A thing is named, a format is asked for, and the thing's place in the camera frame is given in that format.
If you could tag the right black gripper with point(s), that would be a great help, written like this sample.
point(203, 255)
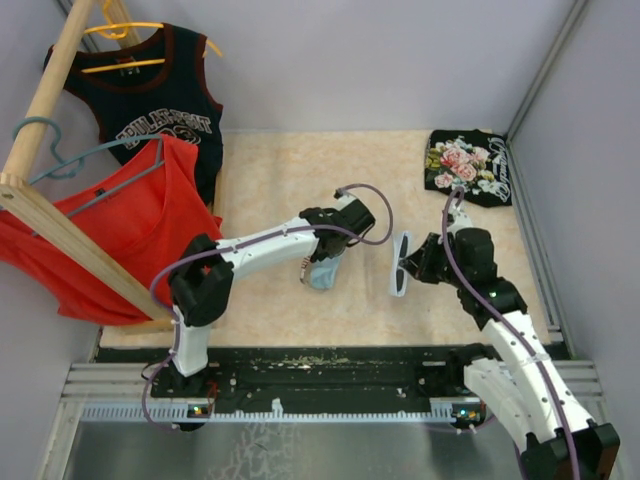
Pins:
point(420, 261)

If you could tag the light blue cleaning cloth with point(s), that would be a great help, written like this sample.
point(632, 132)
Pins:
point(325, 275)

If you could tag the newspaper print glasses case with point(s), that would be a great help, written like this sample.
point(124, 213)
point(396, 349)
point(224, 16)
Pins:
point(310, 272)

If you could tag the white frame sunglasses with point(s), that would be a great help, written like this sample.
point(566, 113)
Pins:
point(399, 277)

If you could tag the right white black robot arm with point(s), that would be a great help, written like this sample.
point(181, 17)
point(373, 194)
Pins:
point(554, 435)

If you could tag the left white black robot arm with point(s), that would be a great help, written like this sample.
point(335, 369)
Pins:
point(201, 286)

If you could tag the black floral folded shirt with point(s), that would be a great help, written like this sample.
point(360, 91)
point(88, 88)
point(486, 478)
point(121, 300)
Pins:
point(472, 160)

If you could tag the red tank top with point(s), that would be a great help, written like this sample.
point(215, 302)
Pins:
point(143, 216)

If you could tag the navy basketball tank top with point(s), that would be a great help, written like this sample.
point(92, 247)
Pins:
point(155, 87)

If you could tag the blue grey clothes hanger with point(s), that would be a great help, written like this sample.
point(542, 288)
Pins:
point(68, 168)

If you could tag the yellow clothes hanger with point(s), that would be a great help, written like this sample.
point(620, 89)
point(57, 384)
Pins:
point(130, 45)

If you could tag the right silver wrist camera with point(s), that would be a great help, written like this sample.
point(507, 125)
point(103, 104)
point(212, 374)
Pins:
point(457, 219)

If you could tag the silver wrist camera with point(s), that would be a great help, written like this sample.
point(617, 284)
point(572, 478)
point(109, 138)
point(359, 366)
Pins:
point(343, 199)
point(457, 219)

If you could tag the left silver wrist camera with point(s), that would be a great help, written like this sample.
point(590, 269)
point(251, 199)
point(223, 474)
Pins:
point(343, 199)

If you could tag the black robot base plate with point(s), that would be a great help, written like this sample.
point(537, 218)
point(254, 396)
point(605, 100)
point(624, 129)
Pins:
point(330, 382)

